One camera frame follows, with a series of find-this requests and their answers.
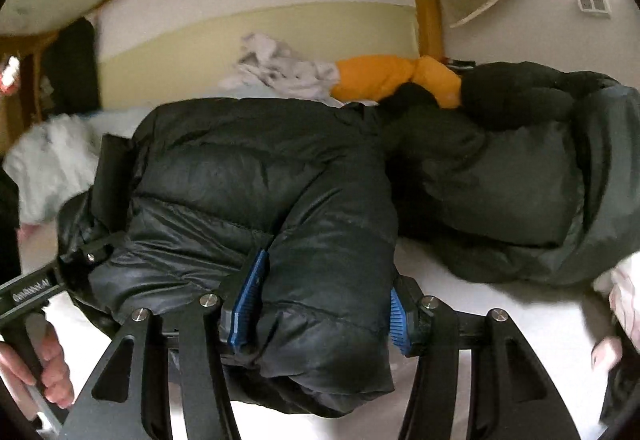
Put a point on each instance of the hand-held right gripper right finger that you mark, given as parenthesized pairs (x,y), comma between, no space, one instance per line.
(400,320)

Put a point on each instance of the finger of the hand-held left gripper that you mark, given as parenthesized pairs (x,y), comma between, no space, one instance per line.
(112,180)

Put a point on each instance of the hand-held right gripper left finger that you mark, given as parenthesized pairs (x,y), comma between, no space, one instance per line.
(256,277)

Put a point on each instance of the dark thick puffer jacket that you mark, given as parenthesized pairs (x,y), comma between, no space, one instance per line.
(225,180)

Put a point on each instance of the person's left hand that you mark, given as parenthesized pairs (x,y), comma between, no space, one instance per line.
(57,370)

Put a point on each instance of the light grey duvet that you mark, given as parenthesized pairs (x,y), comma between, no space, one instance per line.
(55,155)

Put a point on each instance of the pink white flower toy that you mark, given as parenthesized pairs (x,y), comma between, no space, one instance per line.
(10,72)

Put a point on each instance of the dark green padded coat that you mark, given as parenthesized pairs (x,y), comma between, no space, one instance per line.
(500,180)

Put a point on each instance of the crumpled white cloth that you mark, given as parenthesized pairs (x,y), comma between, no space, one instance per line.
(280,70)

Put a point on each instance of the black fleece garment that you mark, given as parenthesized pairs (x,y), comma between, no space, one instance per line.
(415,100)

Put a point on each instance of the dark grey cloth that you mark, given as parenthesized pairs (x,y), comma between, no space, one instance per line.
(625,385)

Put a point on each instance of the orange pillow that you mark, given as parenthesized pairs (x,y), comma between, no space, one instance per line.
(375,75)

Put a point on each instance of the wooden bunk bed frame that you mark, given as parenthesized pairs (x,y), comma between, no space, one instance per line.
(430,5)

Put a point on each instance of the white wall socket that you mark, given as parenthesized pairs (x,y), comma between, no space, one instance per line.
(592,0)

